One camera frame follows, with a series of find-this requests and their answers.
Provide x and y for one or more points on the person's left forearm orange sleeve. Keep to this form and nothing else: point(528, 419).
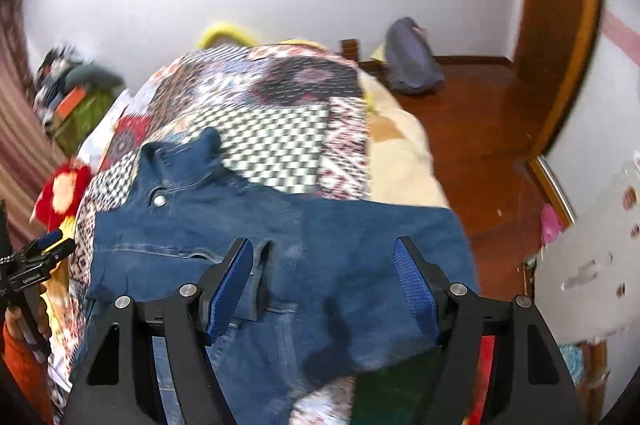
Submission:
point(20, 375)

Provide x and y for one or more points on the wooden door frame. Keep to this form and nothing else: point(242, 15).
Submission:
point(555, 30)

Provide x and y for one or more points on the striped maroon curtain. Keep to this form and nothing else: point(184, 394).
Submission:
point(20, 130)

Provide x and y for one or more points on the yellow plush cushion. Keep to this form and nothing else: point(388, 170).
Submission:
point(225, 32)

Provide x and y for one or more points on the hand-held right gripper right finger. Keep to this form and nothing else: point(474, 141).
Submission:
point(415, 285)

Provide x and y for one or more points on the patchwork patterned blanket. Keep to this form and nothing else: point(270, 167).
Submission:
point(280, 80)

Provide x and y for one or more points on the orange box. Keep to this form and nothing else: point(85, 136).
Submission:
point(69, 102)

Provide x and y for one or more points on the pink toy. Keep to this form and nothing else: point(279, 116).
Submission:
point(551, 225)

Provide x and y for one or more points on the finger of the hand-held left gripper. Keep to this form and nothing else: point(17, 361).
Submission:
point(50, 239)
point(62, 250)

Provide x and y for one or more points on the teal patterned cloth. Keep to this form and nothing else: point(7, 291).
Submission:
point(580, 362)

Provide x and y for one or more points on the person's left hand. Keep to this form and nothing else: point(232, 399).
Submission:
point(17, 322)

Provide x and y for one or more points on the red and yellow plush toy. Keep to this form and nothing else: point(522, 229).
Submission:
point(62, 192)

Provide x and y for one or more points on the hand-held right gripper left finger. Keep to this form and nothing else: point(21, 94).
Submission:
point(227, 290)

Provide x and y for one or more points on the green cloth cover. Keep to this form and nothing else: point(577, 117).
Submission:
point(87, 120)

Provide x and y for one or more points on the grey bolster cushion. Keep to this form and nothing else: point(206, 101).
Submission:
point(95, 76)

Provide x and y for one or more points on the beige fleece blanket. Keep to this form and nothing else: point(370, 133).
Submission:
point(400, 165)

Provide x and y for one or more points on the grey-blue backpack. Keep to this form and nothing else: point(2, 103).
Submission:
point(412, 60)

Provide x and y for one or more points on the white stickered cabinet door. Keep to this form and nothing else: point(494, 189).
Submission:
point(585, 255)

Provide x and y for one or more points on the blue denim jeans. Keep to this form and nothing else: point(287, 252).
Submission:
point(325, 255)

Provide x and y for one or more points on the white sheet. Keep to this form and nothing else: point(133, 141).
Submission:
point(102, 135)

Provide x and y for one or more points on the wooden bed post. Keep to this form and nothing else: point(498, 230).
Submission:
point(350, 50)

